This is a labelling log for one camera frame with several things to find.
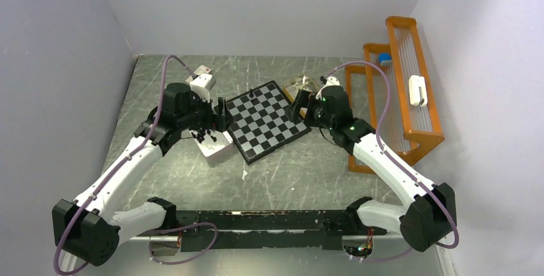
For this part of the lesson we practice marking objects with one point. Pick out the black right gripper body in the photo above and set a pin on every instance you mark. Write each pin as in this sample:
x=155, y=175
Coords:
x=315, y=115

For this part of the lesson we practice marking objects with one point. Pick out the yellow tray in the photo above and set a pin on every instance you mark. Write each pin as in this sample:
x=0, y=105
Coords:
x=301, y=82

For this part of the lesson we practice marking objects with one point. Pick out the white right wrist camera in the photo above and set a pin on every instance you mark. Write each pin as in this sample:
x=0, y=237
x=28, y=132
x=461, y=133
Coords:
x=329, y=81

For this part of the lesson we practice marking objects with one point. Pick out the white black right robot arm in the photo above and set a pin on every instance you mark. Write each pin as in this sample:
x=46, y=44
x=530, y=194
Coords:
x=427, y=212

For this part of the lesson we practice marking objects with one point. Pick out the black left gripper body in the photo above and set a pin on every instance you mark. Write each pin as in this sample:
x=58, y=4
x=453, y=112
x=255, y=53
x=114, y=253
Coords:
x=200, y=114

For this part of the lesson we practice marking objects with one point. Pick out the white plastic clip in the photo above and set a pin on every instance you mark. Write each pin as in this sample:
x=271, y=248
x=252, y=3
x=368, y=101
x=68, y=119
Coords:
x=417, y=91

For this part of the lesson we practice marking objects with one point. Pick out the pink metal tin box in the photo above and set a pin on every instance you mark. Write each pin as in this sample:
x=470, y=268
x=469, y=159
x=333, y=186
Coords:
x=217, y=152

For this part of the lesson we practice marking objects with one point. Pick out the white red card box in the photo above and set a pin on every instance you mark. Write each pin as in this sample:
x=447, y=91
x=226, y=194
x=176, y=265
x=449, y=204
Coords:
x=202, y=69

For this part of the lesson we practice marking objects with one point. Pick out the black chess pieces pile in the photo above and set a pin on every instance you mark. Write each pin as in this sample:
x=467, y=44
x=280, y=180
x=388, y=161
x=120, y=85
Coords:
x=205, y=136

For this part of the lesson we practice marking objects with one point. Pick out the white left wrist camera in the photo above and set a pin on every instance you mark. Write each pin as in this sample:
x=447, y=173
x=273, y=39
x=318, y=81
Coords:
x=202, y=86

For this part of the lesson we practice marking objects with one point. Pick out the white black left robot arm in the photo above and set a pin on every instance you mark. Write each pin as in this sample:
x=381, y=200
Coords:
x=90, y=226

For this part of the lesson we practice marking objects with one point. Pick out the blue round object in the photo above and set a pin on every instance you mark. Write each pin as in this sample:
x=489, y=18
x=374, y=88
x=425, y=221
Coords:
x=385, y=59

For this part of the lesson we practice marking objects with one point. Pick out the orange wooden rack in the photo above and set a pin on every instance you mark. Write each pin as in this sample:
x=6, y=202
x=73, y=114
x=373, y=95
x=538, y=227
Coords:
x=413, y=132

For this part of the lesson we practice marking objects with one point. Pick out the black white chessboard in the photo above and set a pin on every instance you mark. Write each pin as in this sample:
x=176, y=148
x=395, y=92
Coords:
x=260, y=124

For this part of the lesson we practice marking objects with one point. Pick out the black mounting rail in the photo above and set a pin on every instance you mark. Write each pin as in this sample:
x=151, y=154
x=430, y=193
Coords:
x=324, y=229

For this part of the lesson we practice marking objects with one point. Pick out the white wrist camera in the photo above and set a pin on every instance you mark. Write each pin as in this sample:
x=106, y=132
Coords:
x=329, y=81
x=202, y=86

